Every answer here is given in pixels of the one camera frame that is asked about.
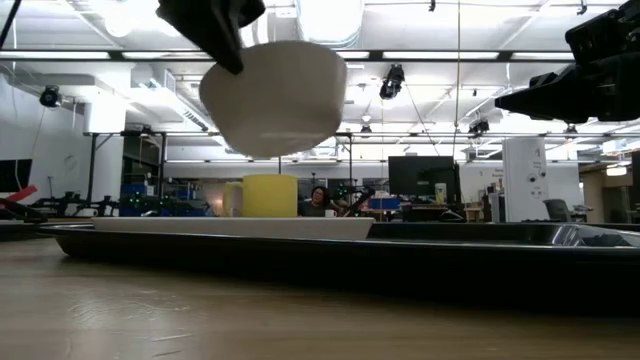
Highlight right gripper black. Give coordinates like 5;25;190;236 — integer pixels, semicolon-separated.
494;49;640;124

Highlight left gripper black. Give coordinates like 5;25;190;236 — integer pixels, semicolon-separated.
155;0;266;76

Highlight white bowl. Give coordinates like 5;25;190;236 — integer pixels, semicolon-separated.
198;39;349;159

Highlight white plate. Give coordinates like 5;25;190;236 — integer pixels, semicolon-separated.
91;215;376;242

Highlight black serving tray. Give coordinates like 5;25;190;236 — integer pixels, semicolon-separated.
37;221;640;301

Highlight white pillar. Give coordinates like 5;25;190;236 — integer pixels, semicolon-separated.
502;137;550;223

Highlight grey office chair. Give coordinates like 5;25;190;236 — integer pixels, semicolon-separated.
543;198;575;223

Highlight yellow mug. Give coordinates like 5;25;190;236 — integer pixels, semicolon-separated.
222;173;299;219

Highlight black monitor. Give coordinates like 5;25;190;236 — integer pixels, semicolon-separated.
388;155;462;207

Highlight person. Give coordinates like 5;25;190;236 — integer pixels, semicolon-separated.
298;185;342;218

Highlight blue box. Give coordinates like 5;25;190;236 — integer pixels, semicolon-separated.
368;197;401;211

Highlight black background robot arms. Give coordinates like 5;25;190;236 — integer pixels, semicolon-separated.
29;192;121;218

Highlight red strip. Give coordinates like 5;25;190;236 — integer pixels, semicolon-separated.
0;184;39;204

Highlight silver ventilation duct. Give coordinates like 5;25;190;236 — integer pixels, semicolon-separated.
294;0;366;49

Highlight overhead frame bar with lights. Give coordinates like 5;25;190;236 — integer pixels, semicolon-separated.
0;49;640;63

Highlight black metal frame stand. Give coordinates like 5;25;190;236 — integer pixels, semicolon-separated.
83;130;169;217

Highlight black wall screen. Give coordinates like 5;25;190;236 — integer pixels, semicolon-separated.
0;158;34;194

